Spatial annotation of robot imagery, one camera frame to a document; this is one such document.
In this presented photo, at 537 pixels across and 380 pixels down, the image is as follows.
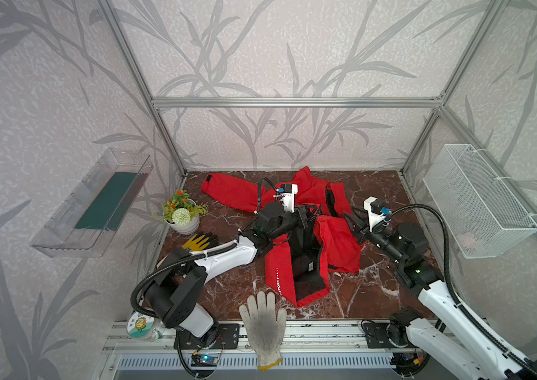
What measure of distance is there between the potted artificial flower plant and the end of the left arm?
35 centimetres

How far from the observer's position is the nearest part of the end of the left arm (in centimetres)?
63

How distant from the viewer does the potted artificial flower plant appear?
2.83 feet
